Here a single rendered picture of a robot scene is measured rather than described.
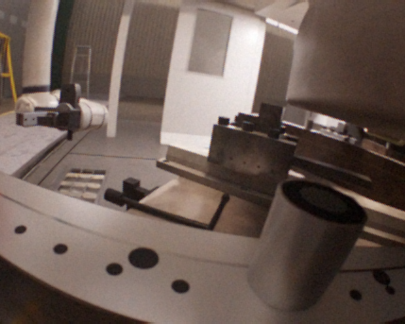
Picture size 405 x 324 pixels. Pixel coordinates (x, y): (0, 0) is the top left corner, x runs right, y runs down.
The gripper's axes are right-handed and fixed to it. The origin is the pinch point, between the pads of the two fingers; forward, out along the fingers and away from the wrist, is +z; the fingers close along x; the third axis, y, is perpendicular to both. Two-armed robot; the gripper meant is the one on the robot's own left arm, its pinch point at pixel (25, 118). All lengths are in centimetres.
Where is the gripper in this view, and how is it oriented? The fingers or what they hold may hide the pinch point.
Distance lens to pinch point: 52.5
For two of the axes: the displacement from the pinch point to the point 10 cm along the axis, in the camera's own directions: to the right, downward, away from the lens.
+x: -9.8, -1.8, 0.4
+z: -0.7, 1.9, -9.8
